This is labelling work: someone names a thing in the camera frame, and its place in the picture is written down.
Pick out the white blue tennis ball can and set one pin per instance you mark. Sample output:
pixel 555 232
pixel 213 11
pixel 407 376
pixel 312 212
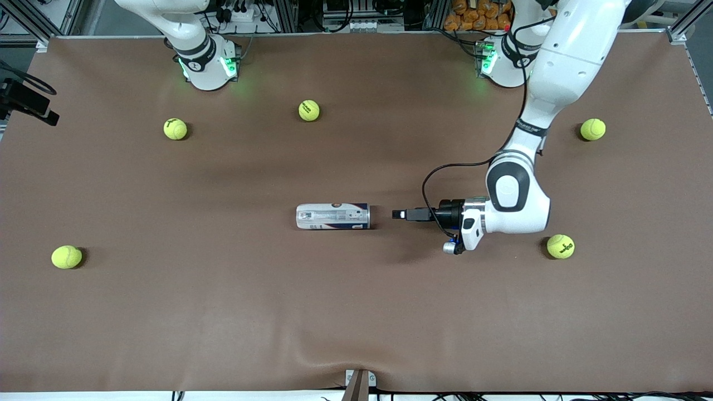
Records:
pixel 334 216

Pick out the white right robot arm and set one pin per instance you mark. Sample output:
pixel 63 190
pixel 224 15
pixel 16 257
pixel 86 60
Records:
pixel 206 72

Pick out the white power strip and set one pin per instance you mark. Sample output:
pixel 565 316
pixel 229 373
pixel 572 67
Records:
pixel 237 14

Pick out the white terminal strip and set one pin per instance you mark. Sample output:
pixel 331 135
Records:
pixel 362 26

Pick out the yellow tennis ball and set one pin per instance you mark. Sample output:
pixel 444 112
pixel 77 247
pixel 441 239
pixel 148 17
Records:
pixel 560 246
pixel 593 129
pixel 175 128
pixel 67 257
pixel 309 110

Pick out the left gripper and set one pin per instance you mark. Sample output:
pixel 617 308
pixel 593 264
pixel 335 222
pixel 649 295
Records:
pixel 450 212

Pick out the orange snack bag pile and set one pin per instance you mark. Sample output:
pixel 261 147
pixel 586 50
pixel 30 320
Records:
pixel 473 14

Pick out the brown table mat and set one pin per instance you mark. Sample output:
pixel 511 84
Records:
pixel 356 306

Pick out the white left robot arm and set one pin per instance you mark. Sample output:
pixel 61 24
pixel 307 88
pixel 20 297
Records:
pixel 574 55

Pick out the aluminium frame post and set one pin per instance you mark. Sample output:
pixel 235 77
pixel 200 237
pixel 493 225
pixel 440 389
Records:
pixel 33 25
pixel 287 14
pixel 436 12
pixel 688 22

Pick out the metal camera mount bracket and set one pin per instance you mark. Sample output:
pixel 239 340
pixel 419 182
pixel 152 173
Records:
pixel 359 387

